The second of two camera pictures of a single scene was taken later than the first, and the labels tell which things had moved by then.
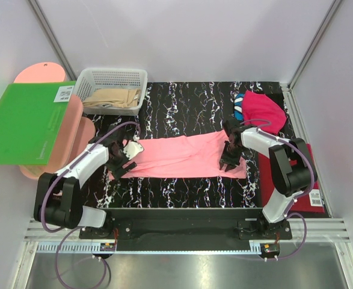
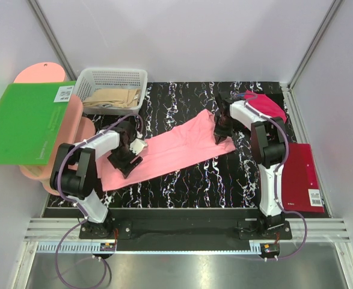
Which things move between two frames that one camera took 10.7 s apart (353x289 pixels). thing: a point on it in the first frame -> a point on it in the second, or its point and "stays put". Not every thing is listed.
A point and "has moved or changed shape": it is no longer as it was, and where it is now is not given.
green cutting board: (23, 129) stays put
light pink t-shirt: (198, 155) has moved or changed shape
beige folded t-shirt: (114, 97) stays put
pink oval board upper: (65, 147) stays put
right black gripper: (226, 159) -> (219, 135)
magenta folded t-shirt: (259, 106) stays put
